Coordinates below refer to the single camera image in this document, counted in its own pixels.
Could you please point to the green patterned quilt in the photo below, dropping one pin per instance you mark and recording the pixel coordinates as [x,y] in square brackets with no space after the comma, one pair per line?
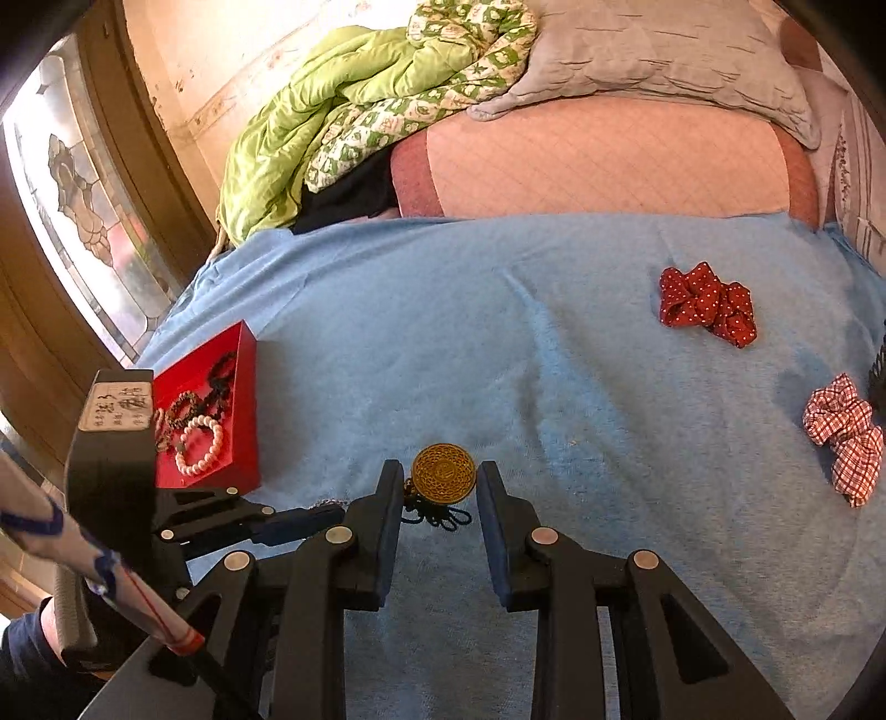
[297,124]

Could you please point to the brown cushion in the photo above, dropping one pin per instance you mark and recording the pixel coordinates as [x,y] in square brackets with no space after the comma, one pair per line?
[799,41]

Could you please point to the blue blanket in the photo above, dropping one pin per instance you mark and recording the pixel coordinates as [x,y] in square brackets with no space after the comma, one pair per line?
[554,374]

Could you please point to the striped white cloth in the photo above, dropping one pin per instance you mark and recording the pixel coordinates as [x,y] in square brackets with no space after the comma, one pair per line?
[862,194]

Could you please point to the white striped rod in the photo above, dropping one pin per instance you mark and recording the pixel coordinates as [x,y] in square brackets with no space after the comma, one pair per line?
[149,604]

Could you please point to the stained glass window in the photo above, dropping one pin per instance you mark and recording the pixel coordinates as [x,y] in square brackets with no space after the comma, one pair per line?
[76,194]

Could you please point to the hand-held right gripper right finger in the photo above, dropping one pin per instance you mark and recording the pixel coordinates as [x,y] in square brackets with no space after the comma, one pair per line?
[490,498]

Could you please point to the pink bolster cushion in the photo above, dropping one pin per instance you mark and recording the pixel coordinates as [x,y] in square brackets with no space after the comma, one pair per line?
[609,163]

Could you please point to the black claw hair clip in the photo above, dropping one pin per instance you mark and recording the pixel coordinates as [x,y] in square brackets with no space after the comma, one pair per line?
[879,370]

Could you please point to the red polka-dot scrunchie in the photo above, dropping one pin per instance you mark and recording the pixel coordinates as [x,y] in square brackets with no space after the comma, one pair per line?
[699,301]

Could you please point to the gold round pendant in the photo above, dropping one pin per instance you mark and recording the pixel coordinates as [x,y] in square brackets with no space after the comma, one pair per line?
[443,471]

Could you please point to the dark cloth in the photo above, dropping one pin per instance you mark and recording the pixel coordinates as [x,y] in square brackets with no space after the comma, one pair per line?
[346,190]

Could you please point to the grey pillow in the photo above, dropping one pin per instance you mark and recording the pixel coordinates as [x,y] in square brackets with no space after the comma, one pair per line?
[657,55]

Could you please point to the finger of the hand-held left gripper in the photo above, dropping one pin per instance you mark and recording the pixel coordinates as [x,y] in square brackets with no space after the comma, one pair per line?
[297,523]
[207,509]

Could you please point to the red jewelry box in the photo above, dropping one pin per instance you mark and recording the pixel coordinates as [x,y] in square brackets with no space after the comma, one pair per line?
[242,415]

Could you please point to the red checked scrunchie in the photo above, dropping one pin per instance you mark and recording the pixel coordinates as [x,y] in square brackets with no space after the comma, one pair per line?
[848,436]

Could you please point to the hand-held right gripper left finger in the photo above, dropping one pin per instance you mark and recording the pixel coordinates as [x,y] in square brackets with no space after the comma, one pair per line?
[393,484]

